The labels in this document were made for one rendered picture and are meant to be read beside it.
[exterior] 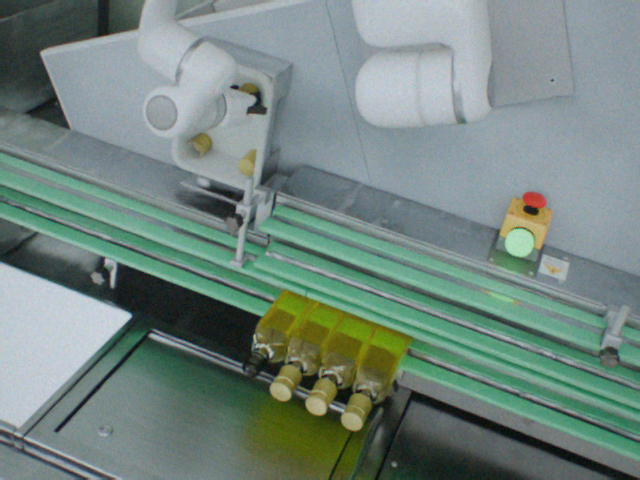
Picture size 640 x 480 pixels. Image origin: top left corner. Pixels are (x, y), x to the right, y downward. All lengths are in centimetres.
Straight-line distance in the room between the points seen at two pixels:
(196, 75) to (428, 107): 33
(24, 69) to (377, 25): 136
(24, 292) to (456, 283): 78
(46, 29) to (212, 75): 115
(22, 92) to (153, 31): 108
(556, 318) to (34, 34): 147
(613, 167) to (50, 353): 97
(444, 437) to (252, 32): 77
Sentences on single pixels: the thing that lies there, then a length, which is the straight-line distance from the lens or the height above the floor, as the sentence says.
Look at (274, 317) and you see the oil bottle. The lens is 132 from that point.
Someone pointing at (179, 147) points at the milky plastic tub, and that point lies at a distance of 151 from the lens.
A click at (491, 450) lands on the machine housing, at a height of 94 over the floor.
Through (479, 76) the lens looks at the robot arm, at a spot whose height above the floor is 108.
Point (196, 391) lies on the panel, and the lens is 141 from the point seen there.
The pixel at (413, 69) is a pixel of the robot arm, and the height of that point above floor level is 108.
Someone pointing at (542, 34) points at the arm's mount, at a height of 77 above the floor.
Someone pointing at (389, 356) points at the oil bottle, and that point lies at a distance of 130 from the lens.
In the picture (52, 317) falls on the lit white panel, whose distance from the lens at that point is 154.
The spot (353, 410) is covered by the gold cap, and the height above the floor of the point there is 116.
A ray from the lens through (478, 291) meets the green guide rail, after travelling 131.
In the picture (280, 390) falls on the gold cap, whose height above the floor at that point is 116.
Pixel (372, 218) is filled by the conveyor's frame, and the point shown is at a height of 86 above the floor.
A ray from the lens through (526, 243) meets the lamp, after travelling 134.
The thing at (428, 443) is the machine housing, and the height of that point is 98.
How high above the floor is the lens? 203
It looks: 55 degrees down
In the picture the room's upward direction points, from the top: 143 degrees counter-clockwise
